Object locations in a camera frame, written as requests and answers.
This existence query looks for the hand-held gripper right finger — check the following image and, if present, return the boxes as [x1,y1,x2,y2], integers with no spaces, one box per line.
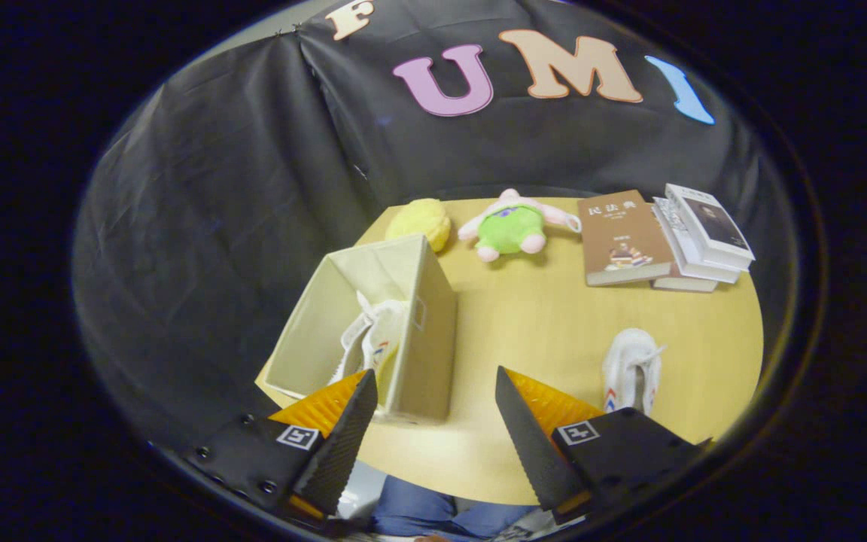
[495,366,713,526]

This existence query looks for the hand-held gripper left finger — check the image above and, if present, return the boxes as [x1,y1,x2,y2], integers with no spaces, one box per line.
[184,369,379,520]

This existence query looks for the white canvas shoe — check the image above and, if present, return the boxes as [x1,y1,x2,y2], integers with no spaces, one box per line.
[328,290,412,386]
[602,328,666,416]

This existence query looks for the beige fabric storage box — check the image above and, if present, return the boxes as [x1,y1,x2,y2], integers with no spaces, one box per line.
[262,233,458,422]

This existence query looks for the person's legs in jeans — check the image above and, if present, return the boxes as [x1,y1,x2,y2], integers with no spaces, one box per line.
[370,474,540,541]

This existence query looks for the green pink plush toy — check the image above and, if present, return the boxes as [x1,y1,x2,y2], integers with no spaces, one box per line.
[458,188,582,263]

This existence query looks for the reddish brown book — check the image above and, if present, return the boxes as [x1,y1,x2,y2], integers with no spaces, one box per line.
[650,275,719,293]

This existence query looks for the brown cover book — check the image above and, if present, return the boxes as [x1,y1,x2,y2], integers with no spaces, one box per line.
[577,190,675,288]

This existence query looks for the yellow plush corn toy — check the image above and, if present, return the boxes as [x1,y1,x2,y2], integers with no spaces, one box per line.
[385,198,452,253]

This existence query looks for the white grey patterned book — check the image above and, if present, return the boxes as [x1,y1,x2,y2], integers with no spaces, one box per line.
[652,196,741,285]

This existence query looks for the white book with portrait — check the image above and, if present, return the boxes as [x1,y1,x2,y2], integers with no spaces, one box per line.
[665,183,756,272]

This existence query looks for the black backdrop cloth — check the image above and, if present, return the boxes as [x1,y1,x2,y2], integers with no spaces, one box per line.
[72,0,792,452]

